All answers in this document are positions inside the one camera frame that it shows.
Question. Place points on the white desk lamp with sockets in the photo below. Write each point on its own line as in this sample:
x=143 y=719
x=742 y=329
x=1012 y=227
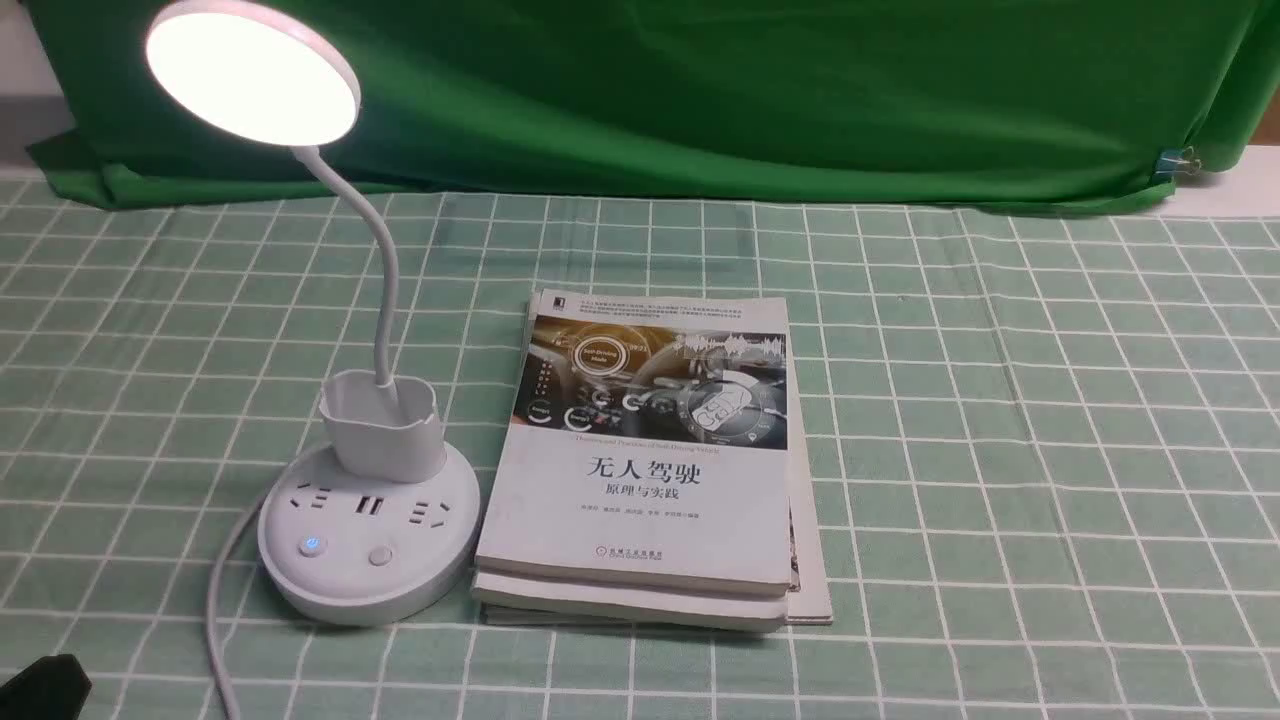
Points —
x=379 y=522

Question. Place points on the green checked tablecloth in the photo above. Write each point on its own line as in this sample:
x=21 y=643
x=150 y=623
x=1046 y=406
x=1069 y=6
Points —
x=1044 y=453

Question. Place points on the blue binder clip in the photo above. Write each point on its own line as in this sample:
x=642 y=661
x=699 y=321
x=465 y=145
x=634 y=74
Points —
x=1177 y=163

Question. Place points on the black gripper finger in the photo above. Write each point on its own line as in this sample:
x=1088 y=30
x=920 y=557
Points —
x=53 y=687

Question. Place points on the green backdrop cloth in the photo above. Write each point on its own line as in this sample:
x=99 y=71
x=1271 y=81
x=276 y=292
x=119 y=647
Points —
x=1026 y=106

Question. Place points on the thin bottom booklet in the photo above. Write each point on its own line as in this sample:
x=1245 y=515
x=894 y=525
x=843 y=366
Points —
x=808 y=592

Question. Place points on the lower white book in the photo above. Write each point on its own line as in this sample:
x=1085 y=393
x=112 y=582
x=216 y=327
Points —
x=524 y=600

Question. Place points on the white self-driving textbook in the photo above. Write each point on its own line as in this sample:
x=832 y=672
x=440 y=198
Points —
x=647 y=444

